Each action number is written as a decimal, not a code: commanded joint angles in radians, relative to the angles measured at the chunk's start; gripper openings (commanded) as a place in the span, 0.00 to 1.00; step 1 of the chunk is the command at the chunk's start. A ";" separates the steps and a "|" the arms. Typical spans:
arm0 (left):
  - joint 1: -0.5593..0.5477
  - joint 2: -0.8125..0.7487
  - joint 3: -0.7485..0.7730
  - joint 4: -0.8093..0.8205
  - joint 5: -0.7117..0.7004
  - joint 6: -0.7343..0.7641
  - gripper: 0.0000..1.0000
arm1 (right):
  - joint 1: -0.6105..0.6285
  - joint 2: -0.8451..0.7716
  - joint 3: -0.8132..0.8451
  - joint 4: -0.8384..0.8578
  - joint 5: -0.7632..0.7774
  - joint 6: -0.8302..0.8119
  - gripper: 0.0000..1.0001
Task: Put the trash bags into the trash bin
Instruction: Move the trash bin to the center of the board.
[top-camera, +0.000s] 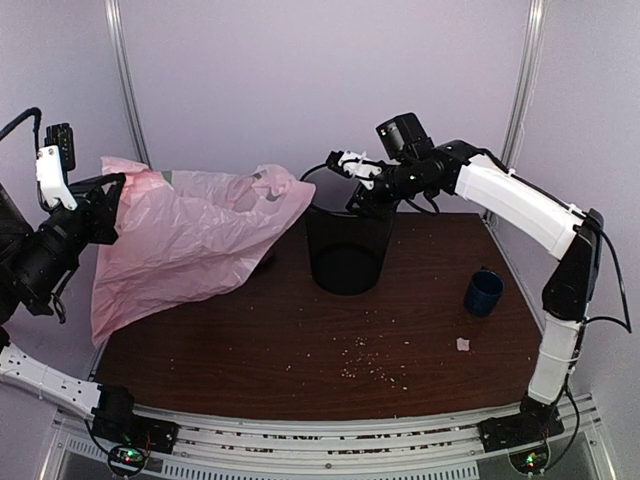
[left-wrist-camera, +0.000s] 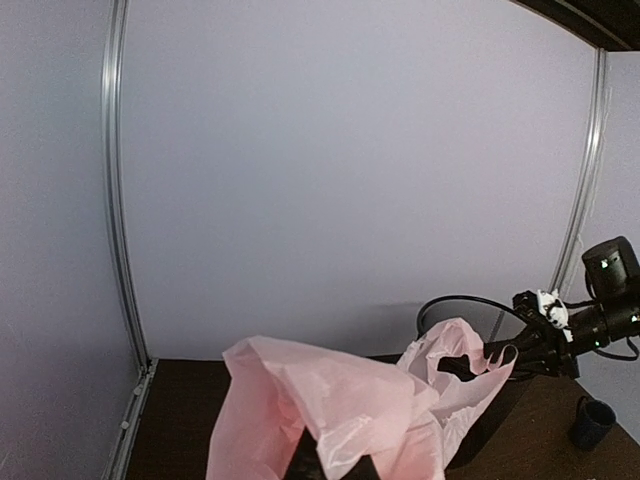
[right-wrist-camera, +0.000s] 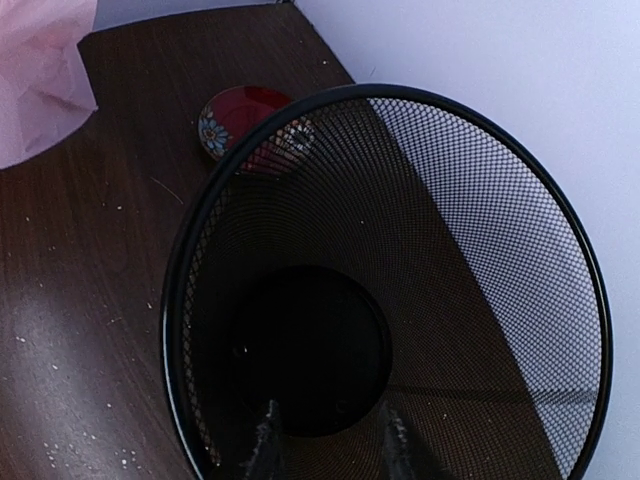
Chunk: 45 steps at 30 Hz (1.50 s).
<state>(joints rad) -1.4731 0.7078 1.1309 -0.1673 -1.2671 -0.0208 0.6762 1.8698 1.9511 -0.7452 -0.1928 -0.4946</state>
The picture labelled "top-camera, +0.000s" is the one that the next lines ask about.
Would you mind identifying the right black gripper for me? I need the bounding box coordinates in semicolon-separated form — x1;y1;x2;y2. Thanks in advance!
345;158;433;221

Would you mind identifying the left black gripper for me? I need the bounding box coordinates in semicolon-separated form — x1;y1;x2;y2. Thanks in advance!
5;169;125;307

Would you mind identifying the black mesh trash bin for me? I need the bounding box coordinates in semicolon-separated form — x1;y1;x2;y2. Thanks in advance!
301;164;396;296

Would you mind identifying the pink plastic trash bag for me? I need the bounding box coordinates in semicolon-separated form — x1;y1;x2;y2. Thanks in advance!
91;157;316;346

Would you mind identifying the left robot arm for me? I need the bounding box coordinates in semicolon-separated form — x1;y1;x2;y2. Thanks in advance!
1;173;144;444

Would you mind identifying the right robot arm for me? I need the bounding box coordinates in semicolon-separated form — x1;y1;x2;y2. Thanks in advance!
336;113;612;442

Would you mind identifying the dark blue cup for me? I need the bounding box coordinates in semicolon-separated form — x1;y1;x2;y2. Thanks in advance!
463;269;505;317

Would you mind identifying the small pink bag scrap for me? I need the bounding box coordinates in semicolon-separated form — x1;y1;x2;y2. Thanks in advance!
456;337;471;352

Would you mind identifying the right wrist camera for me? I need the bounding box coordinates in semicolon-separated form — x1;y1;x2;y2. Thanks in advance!
325;150;383;190

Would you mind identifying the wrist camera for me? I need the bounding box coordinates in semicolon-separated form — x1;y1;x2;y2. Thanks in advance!
325;150;383;190
36;123;77;211

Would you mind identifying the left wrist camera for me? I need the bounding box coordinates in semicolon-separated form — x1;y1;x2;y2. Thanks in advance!
36;123;77;211

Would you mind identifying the left aluminium frame post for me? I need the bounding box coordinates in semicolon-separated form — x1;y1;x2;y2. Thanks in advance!
104;0;152;167

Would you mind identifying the aluminium frame post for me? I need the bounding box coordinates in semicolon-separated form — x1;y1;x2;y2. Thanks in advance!
485;0;547;217
104;0;152;167

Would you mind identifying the right aluminium frame post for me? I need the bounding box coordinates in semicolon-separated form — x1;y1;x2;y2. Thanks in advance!
485;0;547;217

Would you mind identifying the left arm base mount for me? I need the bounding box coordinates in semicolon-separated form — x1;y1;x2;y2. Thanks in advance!
84;415;179;479

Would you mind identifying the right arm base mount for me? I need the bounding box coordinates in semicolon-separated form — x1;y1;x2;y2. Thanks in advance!
477;412;565;476

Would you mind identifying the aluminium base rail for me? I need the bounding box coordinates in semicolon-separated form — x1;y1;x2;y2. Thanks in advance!
35;394;623;479

